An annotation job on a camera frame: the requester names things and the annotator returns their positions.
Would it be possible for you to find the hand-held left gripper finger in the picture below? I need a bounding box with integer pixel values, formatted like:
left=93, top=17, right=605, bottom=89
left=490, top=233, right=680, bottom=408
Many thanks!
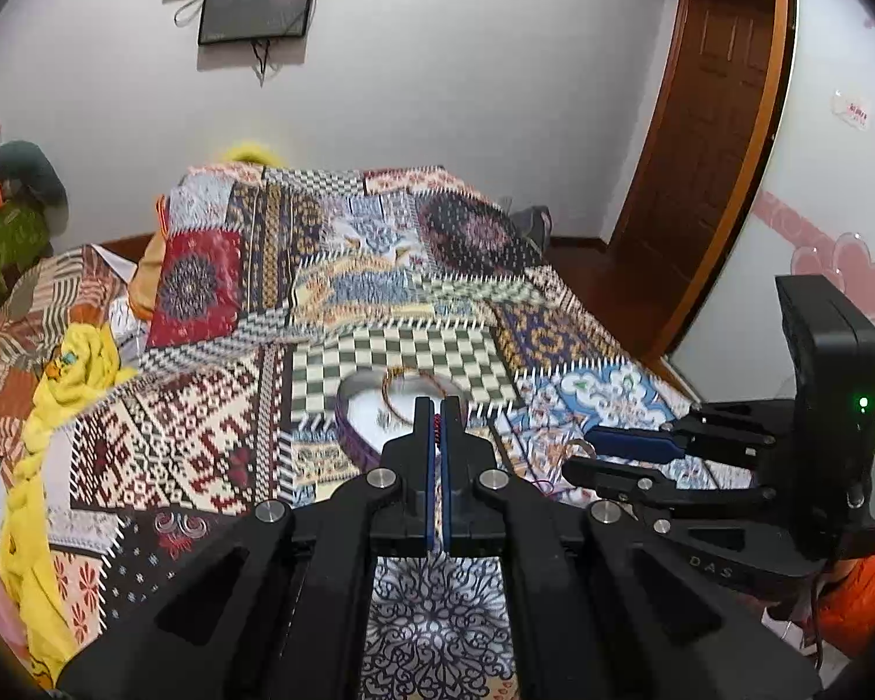
left=440, top=397, right=824, bottom=700
left=57, top=397, right=439, bottom=700

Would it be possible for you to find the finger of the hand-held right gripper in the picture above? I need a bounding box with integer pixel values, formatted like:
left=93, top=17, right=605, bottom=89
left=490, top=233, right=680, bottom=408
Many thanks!
left=583, top=405, right=774, bottom=469
left=561, top=456, right=775, bottom=523

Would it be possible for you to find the round purple-rimmed mirror tray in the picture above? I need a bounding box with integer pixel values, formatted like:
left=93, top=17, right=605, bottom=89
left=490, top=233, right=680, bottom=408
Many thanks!
left=334, top=370, right=471, bottom=477

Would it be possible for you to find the copper bangle with red wrap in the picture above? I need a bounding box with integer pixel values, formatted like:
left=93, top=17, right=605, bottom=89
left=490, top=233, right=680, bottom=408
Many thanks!
left=380, top=367, right=469, bottom=447

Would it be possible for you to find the patchwork printed blanket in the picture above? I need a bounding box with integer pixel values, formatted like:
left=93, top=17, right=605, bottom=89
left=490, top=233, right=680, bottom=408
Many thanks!
left=0, top=160, right=723, bottom=700

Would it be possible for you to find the dark clothing pile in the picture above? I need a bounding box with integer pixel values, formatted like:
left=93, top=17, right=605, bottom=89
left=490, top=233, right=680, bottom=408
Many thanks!
left=507, top=205, right=555, bottom=252

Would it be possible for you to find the brown wooden door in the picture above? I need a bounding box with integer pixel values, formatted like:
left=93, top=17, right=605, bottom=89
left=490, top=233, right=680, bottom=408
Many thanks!
left=607, top=0, right=797, bottom=373

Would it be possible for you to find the yellow cloth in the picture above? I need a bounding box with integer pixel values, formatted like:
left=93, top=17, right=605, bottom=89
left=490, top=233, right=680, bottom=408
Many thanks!
left=0, top=322, right=141, bottom=690

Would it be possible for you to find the green patterned cloth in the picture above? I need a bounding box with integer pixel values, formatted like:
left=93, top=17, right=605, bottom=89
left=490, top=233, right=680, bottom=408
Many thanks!
left=0, top=197, right=54, bottom=307

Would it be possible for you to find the grey plush toy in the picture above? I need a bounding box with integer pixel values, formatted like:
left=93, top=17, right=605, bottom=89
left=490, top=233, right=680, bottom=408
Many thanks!
left=0, top=120, right=71, bottom=229

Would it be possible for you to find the pink heart wall sticker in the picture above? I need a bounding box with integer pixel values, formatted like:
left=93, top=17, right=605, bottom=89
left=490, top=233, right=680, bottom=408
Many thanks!
left=752, top=190, right=875, bottom=322

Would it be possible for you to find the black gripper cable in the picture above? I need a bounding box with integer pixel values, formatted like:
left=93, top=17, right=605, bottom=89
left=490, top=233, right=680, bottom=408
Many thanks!
left=808, top=573, right=828, bottom=670

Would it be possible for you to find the white wall label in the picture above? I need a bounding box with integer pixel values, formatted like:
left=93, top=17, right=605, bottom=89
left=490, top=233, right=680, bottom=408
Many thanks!
left=831, top=92, right=873, bottom=131

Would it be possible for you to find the wall-mounted black screen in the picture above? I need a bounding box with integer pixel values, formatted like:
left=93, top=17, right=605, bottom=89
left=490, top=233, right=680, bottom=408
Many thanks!
left=197, top=0, right=319, bottom=46

